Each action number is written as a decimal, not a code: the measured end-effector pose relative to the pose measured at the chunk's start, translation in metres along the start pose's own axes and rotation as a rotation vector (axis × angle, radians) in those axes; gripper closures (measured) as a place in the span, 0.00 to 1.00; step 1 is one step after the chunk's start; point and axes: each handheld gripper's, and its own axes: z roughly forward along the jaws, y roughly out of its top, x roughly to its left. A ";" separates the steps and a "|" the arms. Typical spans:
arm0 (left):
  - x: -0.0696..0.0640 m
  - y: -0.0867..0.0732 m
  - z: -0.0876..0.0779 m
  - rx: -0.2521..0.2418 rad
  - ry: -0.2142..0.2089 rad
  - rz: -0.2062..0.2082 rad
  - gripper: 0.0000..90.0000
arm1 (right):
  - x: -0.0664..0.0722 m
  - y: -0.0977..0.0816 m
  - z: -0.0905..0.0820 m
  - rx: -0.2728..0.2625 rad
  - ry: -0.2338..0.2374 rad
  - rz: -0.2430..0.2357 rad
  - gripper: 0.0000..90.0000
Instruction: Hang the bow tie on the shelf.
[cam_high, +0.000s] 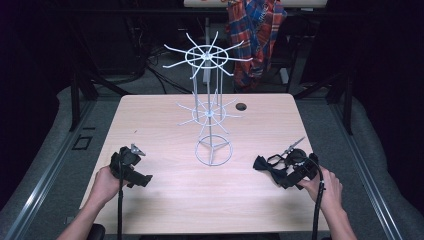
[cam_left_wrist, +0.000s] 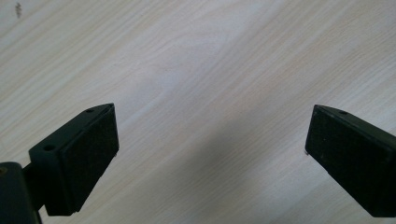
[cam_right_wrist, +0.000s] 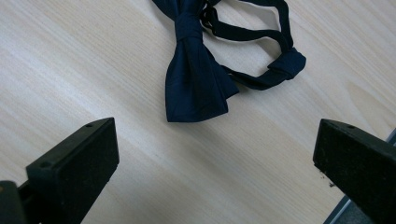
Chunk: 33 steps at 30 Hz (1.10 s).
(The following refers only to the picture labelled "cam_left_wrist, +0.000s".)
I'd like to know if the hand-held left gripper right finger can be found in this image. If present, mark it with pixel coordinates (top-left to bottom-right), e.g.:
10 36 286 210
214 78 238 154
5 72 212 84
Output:
304 104 396 218

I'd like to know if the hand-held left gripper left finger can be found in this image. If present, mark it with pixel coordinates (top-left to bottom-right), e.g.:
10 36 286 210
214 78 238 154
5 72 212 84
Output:
28 103 120 217

